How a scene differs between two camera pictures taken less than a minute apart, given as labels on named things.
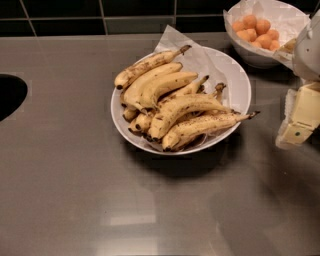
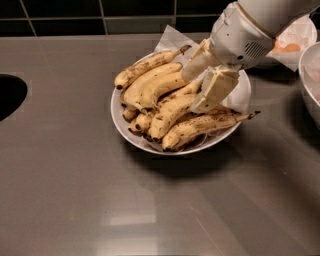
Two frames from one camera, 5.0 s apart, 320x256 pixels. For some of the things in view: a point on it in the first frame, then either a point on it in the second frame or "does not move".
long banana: [170, 111] does not move
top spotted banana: [134, 71] does not move
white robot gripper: [308, 53] to [239, 37]
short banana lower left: [142, 122] does not move
